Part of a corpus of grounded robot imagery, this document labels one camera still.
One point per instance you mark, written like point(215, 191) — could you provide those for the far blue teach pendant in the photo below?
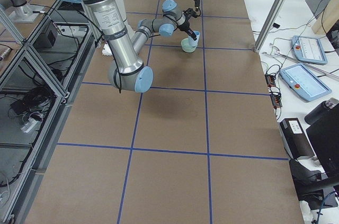
point(309, 49)

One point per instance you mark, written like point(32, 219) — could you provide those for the aluminium frame post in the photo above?
point(272, 15)

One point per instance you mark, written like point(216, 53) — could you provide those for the blue teach pendant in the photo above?
point(309, 49)
point(304, 83)

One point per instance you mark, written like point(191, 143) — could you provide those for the mint green ceramic bowl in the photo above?
point(186, 47)

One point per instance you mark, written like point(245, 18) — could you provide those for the near blue teach pendant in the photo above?
point(304, 83)

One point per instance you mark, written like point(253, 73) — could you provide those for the black power adapter box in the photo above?
point(295, 140)

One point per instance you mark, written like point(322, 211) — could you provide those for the light blue paper cup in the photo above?
point(193, 39)

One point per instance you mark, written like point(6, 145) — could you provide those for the black monitor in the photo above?
point(323, 136)

